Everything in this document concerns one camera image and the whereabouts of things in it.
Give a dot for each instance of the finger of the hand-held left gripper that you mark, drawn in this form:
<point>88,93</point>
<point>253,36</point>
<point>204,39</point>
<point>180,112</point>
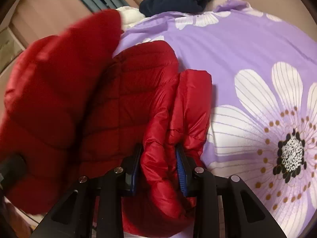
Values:
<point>12,171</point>

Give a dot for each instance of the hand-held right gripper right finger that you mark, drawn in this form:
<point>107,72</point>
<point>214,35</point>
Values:
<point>182,176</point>

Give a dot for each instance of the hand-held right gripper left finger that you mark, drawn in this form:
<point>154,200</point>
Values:
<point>135,176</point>

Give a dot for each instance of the red puffer jacket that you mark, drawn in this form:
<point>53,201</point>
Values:
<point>74,91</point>

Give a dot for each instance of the purple floral bedsheet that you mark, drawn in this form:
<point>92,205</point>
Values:
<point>223,49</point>

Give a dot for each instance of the white fleece garment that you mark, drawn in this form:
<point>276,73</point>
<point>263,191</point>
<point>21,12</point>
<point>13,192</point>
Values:
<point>131,17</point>

